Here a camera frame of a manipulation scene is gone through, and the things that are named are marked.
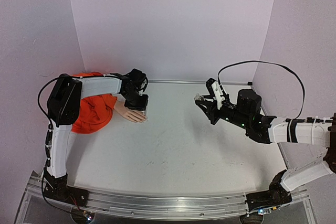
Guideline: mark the aluminium back rail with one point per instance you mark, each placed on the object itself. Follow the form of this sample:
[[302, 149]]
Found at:
[[197, 82]]

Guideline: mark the mannequin hand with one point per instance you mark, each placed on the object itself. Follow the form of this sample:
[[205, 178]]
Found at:
[[128, 114]]

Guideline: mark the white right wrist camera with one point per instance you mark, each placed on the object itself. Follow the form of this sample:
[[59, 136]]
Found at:
[[217, 92]]

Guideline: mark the orange cloth sleeve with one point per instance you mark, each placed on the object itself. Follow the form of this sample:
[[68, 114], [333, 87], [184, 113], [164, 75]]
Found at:
[[95, 113]]

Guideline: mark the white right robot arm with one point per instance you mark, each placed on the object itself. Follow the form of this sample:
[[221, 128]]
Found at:
[[309, 144]]

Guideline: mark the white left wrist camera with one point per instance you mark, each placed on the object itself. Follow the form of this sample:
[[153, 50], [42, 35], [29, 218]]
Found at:
[[141, 86]]

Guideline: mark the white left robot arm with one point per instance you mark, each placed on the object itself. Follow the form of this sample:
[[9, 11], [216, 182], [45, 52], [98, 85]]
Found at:
[[63, 108]]

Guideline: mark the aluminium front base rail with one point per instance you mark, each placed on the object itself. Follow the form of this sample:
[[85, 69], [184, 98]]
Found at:
[[175, 208]]

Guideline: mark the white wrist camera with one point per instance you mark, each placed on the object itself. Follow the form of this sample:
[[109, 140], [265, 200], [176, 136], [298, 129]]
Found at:
[[217, 92], [141, 86]]

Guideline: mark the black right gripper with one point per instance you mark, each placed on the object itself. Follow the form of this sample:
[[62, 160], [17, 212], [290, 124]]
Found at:
[[213, 108]]

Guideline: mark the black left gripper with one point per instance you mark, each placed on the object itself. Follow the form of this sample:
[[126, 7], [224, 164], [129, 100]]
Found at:
[[143, 107]]

